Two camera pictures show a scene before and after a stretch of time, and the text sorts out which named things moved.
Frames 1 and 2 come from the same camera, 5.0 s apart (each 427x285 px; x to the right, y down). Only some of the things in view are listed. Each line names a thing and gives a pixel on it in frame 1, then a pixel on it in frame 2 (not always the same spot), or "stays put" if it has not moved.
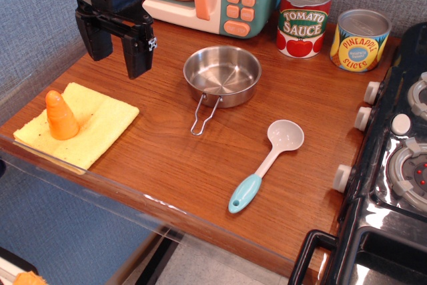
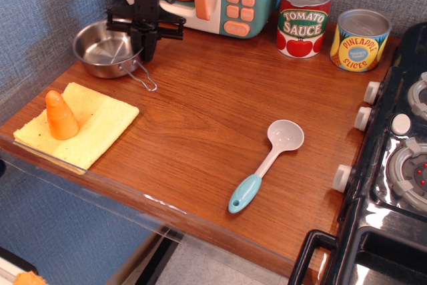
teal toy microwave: [234, 1] stays put
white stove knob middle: [362, 117] stays put
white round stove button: [401, 124] stays put
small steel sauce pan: [229, 73] → [105, 52]
